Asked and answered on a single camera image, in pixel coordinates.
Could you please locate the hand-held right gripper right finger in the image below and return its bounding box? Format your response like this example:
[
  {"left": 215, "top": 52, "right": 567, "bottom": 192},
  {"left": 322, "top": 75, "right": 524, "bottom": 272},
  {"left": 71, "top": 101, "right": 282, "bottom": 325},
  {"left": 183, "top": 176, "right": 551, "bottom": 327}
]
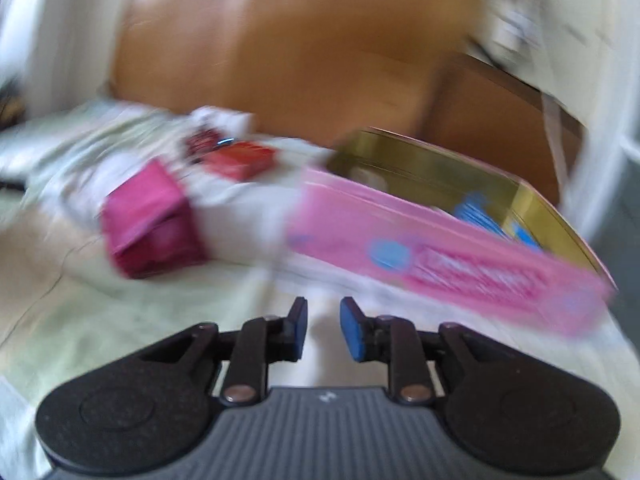
[{"left": 339, "top": 296, "right": 501, "bottom": 406}]

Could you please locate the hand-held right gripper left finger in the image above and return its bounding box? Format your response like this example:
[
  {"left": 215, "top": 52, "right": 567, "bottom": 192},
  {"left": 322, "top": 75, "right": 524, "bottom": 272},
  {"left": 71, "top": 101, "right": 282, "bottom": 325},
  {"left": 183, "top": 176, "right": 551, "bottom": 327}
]
[{"left": 137, "top": 296, "right": 308, "bottom": 406}]

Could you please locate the pink box with gold inside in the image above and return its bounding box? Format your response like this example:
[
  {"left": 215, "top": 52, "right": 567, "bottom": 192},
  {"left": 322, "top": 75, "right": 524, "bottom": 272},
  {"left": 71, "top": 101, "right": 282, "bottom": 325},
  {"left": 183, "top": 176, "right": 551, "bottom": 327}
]
[{"left": 287, "top": 127, "right": 618, "bottom": 338}]

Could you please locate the blue polka dot bow headband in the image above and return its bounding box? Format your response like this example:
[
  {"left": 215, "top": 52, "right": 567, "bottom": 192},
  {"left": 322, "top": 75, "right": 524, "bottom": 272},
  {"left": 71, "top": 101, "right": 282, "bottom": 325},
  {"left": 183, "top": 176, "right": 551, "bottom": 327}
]
[{"left": 452, "top": 192, "right": 543, "bottom": 251}]

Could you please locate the magenta pouch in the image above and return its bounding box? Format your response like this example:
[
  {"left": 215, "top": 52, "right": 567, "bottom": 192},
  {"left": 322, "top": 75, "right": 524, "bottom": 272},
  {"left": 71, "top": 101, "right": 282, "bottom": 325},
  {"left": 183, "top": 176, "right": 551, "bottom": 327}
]
[{"left": 100, "top": 157, "right": 208, "bottom": 281}]

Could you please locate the red box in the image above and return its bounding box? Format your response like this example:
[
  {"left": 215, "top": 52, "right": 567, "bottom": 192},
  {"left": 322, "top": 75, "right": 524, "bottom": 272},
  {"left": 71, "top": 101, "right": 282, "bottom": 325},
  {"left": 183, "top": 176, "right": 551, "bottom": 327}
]
[{"left": 202, "top": 141, "right": 277, "bottom": 183}]

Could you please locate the brown board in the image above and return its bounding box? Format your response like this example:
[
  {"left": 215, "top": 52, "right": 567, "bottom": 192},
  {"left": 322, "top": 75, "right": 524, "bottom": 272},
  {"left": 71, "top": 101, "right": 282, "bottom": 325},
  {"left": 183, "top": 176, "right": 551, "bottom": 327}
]
[{"left": 420, "top": 52, "right": 586, "bottom": 206}]

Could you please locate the large brown cardboard box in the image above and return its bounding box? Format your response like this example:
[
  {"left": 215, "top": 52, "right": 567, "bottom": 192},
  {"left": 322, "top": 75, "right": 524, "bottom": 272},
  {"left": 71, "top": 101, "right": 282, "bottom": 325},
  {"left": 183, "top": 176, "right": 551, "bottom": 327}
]
[{"left": 110, "top": 0, "right": 481, "bottom": 156}]

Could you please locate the white cable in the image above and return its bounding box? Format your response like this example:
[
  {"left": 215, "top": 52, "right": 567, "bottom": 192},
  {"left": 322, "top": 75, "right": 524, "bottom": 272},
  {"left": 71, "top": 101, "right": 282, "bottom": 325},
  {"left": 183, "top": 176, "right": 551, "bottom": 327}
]
[{"left": 540, "top": 90, "right": 571, "bottom": 191}]

